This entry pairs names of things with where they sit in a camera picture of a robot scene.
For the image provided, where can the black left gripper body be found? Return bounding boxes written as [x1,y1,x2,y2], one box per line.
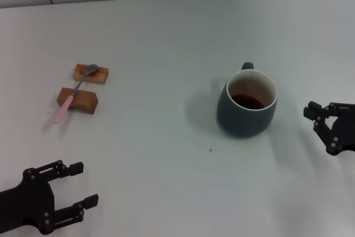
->
[0,167,57,235]

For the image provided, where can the dark arched wooden block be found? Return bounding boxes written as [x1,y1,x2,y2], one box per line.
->
[57,87,99,115]

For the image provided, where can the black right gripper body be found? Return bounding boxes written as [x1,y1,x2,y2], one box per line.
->
[331,112,355,153]

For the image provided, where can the pink handled metal spoon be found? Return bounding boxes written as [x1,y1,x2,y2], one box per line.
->
[53,64,99,124]

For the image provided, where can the grey ceramic coffee cup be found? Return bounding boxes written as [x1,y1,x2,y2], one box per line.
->
[216,62,278,138]

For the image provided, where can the light stained wooden block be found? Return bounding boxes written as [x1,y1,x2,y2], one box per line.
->
[72,63,109,85]

